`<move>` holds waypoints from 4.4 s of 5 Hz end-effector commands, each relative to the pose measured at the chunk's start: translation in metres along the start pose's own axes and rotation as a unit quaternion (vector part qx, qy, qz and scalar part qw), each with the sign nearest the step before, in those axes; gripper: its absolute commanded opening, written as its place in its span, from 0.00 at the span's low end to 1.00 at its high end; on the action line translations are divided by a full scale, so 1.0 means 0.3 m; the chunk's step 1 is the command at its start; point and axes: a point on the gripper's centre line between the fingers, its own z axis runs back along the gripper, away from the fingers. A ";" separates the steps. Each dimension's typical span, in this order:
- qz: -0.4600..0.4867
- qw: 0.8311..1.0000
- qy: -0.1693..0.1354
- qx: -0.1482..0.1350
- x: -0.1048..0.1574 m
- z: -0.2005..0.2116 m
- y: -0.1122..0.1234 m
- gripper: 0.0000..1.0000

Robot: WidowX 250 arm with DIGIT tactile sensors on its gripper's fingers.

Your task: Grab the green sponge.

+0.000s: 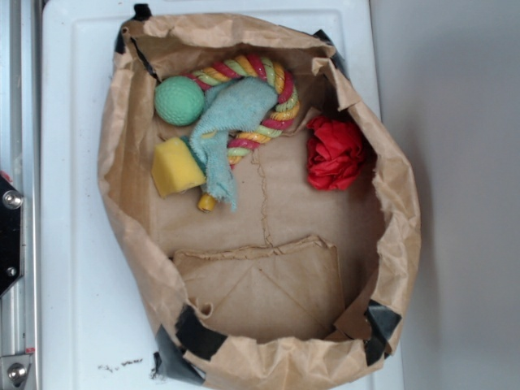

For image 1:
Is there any yellow green sponge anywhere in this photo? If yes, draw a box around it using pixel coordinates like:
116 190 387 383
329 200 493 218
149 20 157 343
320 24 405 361
151 137 206 198

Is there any brown paper bag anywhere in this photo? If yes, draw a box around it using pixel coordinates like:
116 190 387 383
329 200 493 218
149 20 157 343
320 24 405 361
97 4 421 389

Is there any red crumpled paper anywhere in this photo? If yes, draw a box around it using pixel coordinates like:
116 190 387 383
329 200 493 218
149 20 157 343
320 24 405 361
306 115 366 191

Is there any light blue microfiber cloth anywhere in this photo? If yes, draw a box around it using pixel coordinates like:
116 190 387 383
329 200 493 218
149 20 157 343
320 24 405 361
189 77 278 210

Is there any green rubber ball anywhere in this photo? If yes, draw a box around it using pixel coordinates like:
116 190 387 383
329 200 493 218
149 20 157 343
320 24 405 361
154 76 205 126

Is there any white plastic tray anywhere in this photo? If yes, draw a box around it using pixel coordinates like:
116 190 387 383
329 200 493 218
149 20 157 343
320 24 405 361
39 1 379 389

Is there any multicolour rope toy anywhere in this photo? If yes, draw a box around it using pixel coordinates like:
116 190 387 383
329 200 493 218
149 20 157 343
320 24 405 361
188 54 300 212

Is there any black metal bracket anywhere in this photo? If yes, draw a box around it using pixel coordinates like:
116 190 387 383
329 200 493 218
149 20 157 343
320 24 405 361
0 171 24 297

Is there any aluminium frame rail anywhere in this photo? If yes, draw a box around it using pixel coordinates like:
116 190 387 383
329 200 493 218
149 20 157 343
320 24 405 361
1 1 41 389

